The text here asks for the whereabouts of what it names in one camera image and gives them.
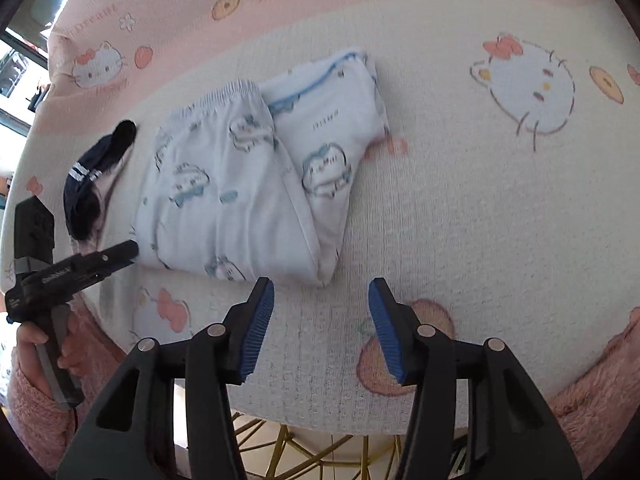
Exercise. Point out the person's left hand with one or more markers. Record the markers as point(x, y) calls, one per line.
point(72, 345)

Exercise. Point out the window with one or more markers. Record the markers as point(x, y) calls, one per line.
point(20, 75)

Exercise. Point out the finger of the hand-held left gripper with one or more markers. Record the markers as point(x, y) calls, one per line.
point(110, 260)

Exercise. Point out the black striped object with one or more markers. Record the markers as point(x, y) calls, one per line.
point(462, 460)

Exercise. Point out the navy striped sock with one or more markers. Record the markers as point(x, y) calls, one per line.
point(85, 180)

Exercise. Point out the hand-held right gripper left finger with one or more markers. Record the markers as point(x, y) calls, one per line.
point(260, 330)

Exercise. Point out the light blue printed pajama pants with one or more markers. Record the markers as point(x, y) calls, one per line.
point(215, 210)

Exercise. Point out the gold metal table frame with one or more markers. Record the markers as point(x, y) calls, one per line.
point(281, 440)

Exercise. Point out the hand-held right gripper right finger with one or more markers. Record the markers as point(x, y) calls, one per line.
point(382, 330)

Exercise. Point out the pink cartoon cat printed blanket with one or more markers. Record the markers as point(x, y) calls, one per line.
point(475, 210)

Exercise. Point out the person's left forearm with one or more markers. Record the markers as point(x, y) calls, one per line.
point(30, 400)

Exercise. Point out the pink fluffy robe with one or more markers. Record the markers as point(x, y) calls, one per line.
point(600, 385)

